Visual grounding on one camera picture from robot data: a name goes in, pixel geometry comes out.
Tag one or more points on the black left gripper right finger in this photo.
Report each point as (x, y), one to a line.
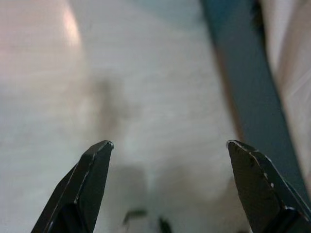
(262, 194)

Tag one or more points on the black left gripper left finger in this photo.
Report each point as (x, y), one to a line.
(82, 189)

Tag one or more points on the mattress with cream sheet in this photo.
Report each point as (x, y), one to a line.
(296, 60)

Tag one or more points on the teal bed frame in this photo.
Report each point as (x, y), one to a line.
(252, 97)

